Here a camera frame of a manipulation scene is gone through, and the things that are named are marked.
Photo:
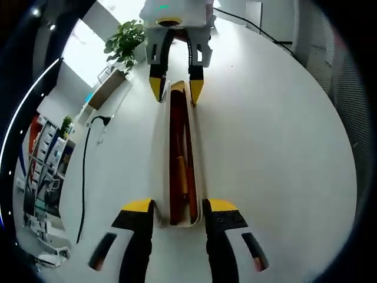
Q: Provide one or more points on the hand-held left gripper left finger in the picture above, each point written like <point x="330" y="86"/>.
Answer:
<point x="135" y="236"/>

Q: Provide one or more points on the small potted plant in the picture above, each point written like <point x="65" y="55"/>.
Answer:
<point x="67" y="125"/>

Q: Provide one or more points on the cardboard box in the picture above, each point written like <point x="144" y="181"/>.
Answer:
<point x="107" y="90"/>

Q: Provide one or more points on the beige cutlery case base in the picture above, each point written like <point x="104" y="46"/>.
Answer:
<point x="200" y="177"/>

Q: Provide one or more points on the large potted green plant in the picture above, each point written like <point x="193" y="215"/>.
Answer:
<point x="126" y="41"/>

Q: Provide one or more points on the wooden spoon utensil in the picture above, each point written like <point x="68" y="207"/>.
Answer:
<point x="176" y="106"/>

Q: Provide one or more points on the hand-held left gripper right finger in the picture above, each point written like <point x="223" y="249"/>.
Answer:
<point x="221" y="236"/>

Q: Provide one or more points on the white mesh office chair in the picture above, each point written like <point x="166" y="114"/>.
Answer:
<point x="347" y="103"/>

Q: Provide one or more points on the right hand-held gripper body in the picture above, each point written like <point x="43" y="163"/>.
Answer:
<point x="176" y="11"/>

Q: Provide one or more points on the shelf of white storage bins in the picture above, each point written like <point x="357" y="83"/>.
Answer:
<point x="47" y="141"/>

